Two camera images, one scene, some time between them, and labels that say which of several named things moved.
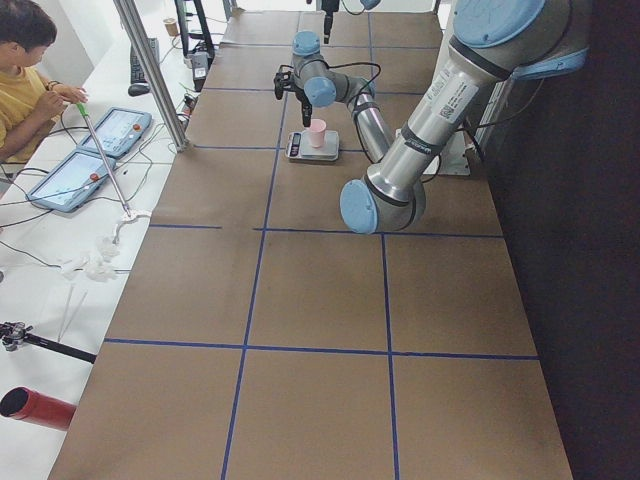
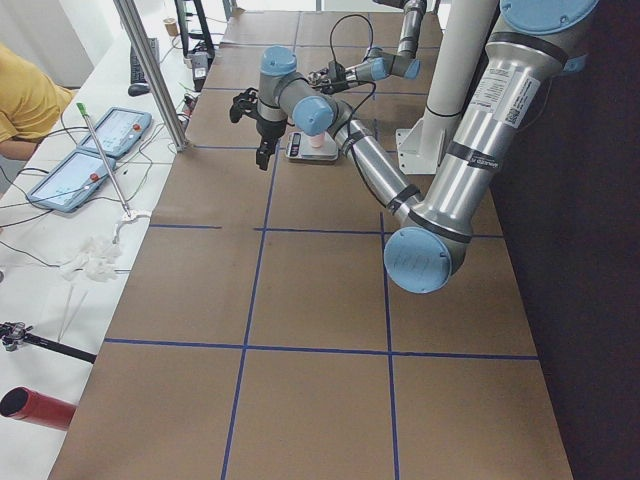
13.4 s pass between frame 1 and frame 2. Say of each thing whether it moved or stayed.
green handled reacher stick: stayed
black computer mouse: stayed
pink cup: moved
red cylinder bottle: stayed
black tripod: stayed
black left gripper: moved
